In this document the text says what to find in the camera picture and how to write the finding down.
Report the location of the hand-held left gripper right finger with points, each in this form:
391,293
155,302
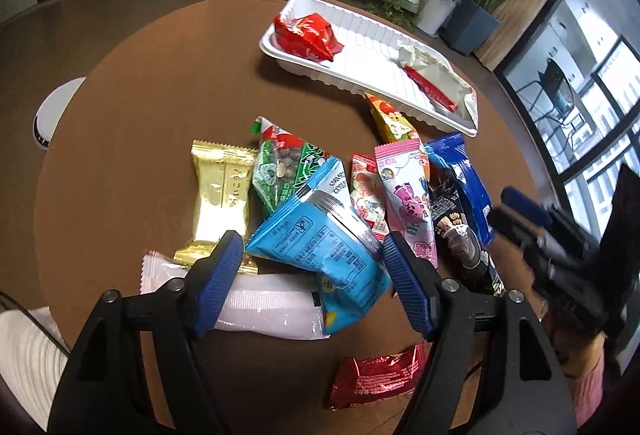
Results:
405,280

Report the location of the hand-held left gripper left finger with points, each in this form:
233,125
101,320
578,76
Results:
220,275

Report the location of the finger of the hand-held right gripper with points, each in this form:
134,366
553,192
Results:
510,222
525,205

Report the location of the dark blue snack packet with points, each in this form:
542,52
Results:
460,170

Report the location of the gold snack packet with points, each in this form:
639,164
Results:
220,195

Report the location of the pink snack packet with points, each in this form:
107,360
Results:
405,195

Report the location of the light blue snack packet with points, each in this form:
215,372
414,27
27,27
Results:
320,245

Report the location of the white plastic tray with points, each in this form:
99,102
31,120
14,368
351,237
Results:
370,45

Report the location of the person's right hand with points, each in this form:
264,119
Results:
570,340

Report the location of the black cookie packet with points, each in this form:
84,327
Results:
455,235

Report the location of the white translucent packet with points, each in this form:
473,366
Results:
270,305

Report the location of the small red-white snack packet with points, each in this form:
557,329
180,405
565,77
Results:
365,195

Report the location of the dark red foil packet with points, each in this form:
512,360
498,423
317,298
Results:
375,375

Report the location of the black metal chair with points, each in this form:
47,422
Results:
555,90

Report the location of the green nut packet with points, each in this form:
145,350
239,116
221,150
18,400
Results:
285,165

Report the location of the beige packet with red stripe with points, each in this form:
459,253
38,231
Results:
440,75

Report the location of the yellow-orange snack packet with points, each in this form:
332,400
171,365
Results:
390,120

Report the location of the grey-blue square planter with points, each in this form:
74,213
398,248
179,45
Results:
470,27

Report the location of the white ribbed cloth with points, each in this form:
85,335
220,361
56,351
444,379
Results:
30,360

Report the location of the white round plant pot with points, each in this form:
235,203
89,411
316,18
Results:
432,17

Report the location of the white round stool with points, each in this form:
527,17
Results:
55,110

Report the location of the red snack packet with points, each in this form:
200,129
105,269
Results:
305,37

